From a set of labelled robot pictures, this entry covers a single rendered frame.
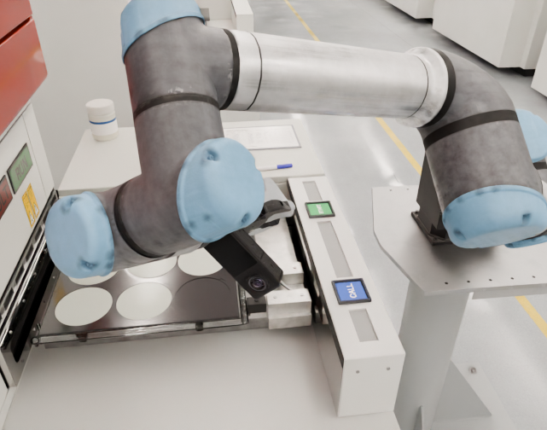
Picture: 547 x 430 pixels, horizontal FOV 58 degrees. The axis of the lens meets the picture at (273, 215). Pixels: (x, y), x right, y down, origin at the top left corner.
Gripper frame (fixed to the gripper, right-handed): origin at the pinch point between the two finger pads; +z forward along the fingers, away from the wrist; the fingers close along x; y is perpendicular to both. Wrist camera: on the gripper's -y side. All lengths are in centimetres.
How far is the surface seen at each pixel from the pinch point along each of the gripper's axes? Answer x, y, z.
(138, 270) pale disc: 39.1, 8.5, 6.9
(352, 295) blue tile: 3.8, -14.8, 14.6
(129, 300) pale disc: 37.7, 3.0, 0.5
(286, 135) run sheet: 20, 30, 58
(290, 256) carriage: 19.7, -2.2, 29.2
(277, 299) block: 17.3, -9.3, 14.2
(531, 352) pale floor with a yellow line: 16, -71, 153
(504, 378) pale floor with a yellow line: 26, -72, 135
